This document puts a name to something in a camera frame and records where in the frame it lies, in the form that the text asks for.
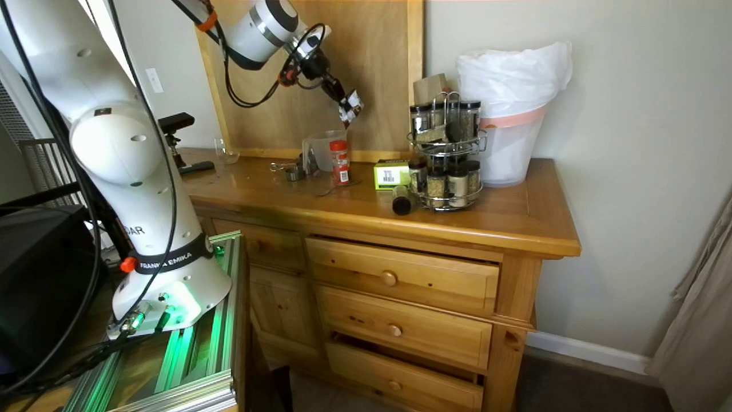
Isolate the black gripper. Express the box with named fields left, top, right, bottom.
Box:
left=302, top=45, right=366, bottom=123

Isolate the small pack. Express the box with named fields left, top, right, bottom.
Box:
left=339, top=101, right=362, bottom=128

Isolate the red lid spice jar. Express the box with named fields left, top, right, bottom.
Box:
left=327, top=138, right=355, bottom=188

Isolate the large wooden board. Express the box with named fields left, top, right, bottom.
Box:
left=190, top=0, right=424, bottom=164

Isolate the clear plastic measuring jug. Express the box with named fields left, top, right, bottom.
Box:
left=300, top=132, right=333, bottom=177

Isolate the brown paper bag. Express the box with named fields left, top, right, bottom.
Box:
left=413, top=72, right=459, bottom=111

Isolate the small green box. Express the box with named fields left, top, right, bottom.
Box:
left=370, top=160, right=413, bottom=195

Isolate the metal spice rack carousel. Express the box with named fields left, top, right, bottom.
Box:
left=405, top=93, right=489, bottom=215

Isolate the small black round lid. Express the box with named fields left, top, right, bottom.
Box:
left=388, top=192, right=415, bottom=218

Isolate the wooden dresser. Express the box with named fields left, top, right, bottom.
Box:
left=171, top=146, right=583, bottom=412

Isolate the shallow wooden dresser drawer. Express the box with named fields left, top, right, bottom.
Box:
left=303, top=234, right=502, bottom=315

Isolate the wooden dresser cabinet door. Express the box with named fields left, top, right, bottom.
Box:
left=244, top=262, right=323, bottom=370

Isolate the medium wooden dresser drawer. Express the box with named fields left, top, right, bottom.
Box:
left=315, top=283, right=497, bottom=375

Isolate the lowest wooden dresser drawer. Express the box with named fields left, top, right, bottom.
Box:
left=325, top=336, right=486, bottom=412

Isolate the green lit metal machine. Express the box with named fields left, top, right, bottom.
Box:
left=58, top=228, right=244, bottom=412

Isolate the black equipment case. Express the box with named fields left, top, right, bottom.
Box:
left=0, top=204, right=101, bottom=381

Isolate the beige curtain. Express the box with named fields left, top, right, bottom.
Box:
left=644, top=188, right=732, bottom=412

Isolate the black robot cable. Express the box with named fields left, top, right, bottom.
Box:
left=168, top=0, right=333, bottom=111

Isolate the black camera on stand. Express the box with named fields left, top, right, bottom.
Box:
left=158, top=111, right=217, bottom=178

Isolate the white light switch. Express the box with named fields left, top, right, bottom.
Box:
left=144, top=67, right=165, bottom=96

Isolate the white wire rack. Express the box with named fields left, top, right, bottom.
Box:
left=15, top=136, right=87, bottom=211

